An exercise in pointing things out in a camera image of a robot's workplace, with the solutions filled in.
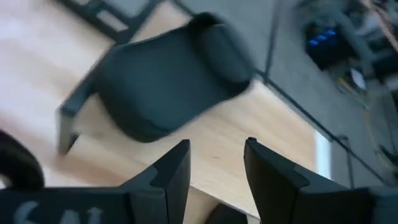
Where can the black slide sandal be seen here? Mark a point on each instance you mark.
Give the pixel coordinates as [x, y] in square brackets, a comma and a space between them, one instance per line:
[161, 84]

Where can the wooden shelf black metal legs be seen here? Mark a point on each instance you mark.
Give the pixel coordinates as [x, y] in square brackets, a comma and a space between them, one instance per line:
[248, 130]

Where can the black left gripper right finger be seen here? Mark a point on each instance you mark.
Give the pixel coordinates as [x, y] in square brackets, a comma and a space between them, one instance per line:
[280, 193]

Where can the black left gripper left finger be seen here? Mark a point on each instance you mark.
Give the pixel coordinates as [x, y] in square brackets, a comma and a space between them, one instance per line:
[168, 193]

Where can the black device blue lights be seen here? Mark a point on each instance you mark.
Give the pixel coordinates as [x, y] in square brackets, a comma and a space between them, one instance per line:
[326, 49]

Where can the black metal table frame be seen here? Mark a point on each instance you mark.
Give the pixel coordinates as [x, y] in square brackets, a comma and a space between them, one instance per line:
[122, 35]

